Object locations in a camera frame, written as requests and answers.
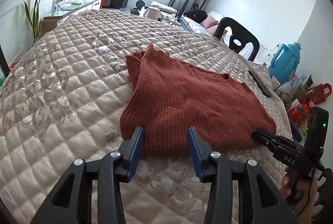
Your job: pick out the green potted plant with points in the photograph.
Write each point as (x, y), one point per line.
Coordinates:
(35, 20)

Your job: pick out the white electric kettle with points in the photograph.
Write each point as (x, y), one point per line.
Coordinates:
(152, 14)

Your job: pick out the rust knit sweater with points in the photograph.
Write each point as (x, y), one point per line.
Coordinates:
(182, 99)

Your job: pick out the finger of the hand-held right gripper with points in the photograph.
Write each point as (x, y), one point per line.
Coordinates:
(271, 136)
(261, 139)

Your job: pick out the wicker basket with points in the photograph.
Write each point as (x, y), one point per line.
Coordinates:
(303, 92)

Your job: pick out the beige quilted blanket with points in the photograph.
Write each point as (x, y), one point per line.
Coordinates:
(65, 109)

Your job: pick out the red plastic toy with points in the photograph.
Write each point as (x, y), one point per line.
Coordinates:
(298, 113)

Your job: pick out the red gift bag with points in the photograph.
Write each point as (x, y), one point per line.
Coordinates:
(321, 93)

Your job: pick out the blue thermos jug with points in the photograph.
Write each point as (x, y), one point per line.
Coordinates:
(283, 65)

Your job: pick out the person's right hand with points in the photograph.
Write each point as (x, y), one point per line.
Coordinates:
(303, 203)

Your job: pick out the black plastic chair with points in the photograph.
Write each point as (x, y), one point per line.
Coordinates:
(249, 41)

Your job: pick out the white embroidered cloth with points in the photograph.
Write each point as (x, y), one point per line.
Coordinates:
(264, 74)

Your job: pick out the pink pillow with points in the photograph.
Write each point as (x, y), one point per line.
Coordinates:
(209, 23)

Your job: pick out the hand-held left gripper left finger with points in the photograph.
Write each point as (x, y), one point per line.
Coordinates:
(136, 151)

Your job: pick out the black bag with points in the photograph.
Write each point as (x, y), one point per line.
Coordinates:
(195, 15)

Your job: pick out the white cabinet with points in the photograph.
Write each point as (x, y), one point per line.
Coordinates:
(78, 6)

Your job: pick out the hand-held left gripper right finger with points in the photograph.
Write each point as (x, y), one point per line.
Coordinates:
(194, 153)

